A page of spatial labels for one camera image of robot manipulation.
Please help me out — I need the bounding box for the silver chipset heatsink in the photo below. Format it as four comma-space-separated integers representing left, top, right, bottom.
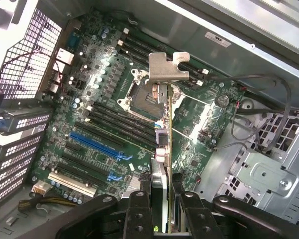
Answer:
126, 174, 143, 192

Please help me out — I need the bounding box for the sleeved power cable bundle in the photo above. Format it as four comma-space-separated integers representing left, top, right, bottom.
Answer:
18, 195, 78, 214

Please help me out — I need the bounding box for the silver coin battery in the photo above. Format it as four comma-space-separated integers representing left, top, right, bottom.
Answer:
214, 94, 230, 108

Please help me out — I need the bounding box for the green motherboard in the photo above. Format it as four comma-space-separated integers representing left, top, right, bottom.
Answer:
31, 7, 247, 200

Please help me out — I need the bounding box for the CPU socket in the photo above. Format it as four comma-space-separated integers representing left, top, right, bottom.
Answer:
117, 68, 165, 118

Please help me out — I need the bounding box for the metal disk bay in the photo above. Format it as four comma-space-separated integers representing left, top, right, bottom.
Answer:
194, 109, 299, 225

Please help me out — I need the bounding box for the white expansion slot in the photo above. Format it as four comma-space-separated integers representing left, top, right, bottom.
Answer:
48, 171, 97, 197

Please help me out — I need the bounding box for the black expansion slot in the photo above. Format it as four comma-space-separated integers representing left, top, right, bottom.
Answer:
74, 120, 128, 151
61, 151, 123, 183
56, 162, 105, 187

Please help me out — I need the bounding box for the black open PC case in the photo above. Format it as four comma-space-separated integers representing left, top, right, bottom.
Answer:
0, 0, 299, 239

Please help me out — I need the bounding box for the black looped wire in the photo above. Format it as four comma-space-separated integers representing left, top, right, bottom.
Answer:
206, 74, 294, 152

